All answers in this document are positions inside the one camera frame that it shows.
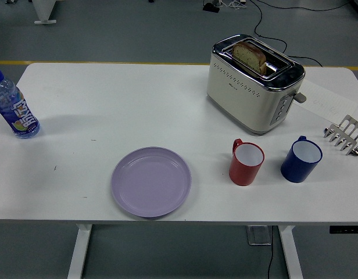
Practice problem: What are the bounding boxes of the white paper sheet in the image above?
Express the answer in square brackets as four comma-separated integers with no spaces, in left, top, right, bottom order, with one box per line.
[296,80,358,124]

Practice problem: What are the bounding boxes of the red mug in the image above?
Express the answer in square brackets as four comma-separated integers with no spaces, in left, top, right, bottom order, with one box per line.
[228,138,265,186]

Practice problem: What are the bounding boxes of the black table control panel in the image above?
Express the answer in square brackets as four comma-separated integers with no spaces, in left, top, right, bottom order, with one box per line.
[329,225,358,234]

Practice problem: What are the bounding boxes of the white stand foot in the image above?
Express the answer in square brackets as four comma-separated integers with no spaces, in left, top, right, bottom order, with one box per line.
[32,0,58,26]

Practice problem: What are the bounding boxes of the black toaster power cable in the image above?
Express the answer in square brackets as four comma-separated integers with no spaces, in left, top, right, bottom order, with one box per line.
[248,0,324,67]

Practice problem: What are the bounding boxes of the blue mug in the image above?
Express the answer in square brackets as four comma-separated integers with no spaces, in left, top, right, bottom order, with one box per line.
[280,135,323,184]

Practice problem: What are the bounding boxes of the cream and chrome toaster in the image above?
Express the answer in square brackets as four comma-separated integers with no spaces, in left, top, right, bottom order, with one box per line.
[206,34,307,136]

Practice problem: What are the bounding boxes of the blue plastic drink bottle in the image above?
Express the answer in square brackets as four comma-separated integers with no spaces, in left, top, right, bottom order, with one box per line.
[0,68,41,140]

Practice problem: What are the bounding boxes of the white table leg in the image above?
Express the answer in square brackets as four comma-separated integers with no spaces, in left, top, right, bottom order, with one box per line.
[67,224,94,279]
[276,225,305,279]

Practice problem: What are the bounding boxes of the white floor cables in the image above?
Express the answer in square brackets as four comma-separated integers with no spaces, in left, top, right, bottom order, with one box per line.
[218,0,248,9]

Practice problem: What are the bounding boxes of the silver metal toast rack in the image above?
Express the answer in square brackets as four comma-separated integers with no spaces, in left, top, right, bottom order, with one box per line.
[323,114,358,157]

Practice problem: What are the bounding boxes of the black floor cable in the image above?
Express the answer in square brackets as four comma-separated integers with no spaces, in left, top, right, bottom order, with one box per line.
[253,0,357,12]

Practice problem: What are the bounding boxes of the brown bread slice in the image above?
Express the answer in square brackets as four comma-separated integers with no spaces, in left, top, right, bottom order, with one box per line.
[231,40,267,75]

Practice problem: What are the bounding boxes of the thin black hanging cable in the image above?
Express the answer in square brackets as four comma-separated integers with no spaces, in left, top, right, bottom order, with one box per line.
[266,226,278,279]

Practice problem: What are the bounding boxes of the clear plastic bracket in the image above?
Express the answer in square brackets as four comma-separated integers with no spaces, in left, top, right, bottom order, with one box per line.
[246,225,274,246]

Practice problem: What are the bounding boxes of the purple round plate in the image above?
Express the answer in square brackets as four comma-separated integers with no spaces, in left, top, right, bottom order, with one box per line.
[110,146,192,219]

